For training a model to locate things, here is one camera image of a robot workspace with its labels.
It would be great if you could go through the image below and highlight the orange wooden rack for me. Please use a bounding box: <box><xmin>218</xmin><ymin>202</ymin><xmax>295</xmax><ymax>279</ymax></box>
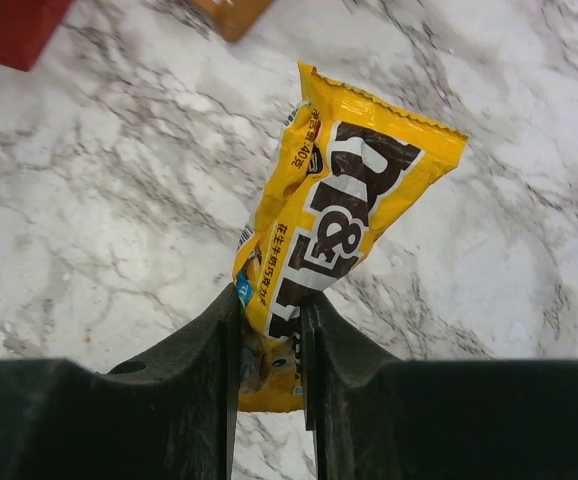
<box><xmin>189</xmin><ymin>0</ymin><xmax>272</xmax><ymax>43</ymax></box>

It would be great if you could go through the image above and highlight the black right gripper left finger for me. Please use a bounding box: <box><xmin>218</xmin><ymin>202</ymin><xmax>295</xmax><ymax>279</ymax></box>
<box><xmin>0</xmin><ymin>287</ymin><xmax>240</xmax><ymax>479</ymax></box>

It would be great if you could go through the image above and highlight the yellow M&M's packet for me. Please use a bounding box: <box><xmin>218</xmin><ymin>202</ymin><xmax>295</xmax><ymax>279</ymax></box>
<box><xmin>233</xmin><ymin>63</ymin><xmax>468</xmax><ymax>413</ymax></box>

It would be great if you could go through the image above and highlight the brown red paper bag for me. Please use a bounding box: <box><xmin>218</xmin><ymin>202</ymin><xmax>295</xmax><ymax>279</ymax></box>
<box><xmin>0</xmin><ymin>0</ymin><xmax>73</xmax><ymax>72</ymax></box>

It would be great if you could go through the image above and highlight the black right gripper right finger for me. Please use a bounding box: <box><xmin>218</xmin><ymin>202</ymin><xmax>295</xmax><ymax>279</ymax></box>
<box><xmin>301</xmin><ymin>295</ymin><xmax>578</xmax><ymax>479</ymax></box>

